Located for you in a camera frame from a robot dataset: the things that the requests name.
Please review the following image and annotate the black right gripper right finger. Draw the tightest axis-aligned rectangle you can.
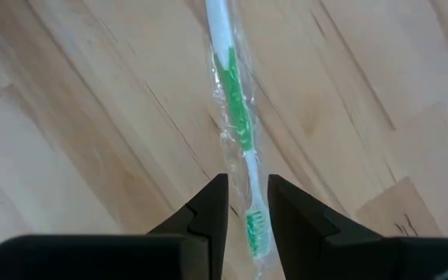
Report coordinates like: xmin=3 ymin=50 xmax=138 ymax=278
xmin=267 ymin=173 xmax=448 ymax=280

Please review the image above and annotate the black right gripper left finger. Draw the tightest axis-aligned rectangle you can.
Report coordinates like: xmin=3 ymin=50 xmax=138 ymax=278
xmin=0 ymin=173 xmax=229 ymax=280

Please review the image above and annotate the green toothbrush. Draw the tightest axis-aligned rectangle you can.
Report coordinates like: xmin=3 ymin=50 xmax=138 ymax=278
xmin=204 ymin=0 xmax=283 ymax=280

